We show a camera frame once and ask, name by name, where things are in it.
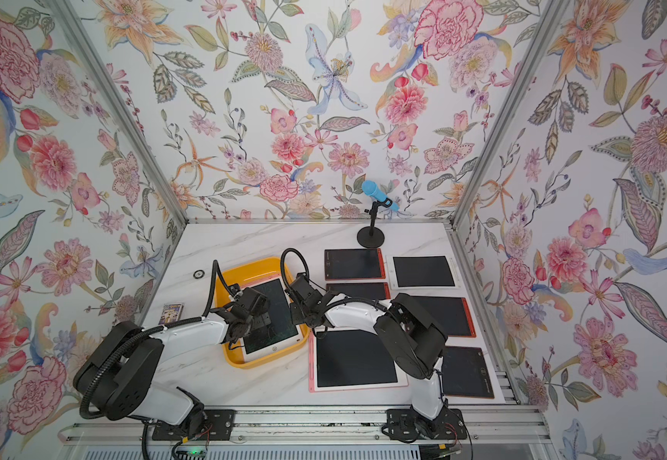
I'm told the red writing tablet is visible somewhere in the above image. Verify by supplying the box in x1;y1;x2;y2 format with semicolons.
415;296;476;338
326;282;391;301
324;248;386;281
442;347;495;400

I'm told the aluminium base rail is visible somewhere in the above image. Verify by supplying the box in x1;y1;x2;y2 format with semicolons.
58;406;558;459

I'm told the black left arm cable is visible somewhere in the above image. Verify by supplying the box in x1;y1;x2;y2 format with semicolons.
79;260;237;460

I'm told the yellow plastic storage box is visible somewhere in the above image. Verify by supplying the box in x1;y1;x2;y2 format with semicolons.
222;257;311;370

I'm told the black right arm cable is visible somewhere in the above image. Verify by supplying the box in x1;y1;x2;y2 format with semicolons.
280;247;473;460

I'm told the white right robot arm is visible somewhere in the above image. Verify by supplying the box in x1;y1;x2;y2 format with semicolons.
283;273;470;444

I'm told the pink writing tablet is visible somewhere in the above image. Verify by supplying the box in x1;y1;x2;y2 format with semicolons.
243;277;304;363
309;329;408;393

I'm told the black microphone stand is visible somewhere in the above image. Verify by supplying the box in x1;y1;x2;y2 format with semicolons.
356;201;385;249

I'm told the white writing tablet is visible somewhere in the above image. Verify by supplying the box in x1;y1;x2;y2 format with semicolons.
387;255;462;289

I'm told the small card box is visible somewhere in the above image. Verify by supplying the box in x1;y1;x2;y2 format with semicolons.
158;303;184;325

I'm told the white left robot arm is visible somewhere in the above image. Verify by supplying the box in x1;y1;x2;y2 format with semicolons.
73;287;270;427

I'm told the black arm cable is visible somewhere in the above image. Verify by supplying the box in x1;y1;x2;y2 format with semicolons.
280;247;473;460
79;260;237;460

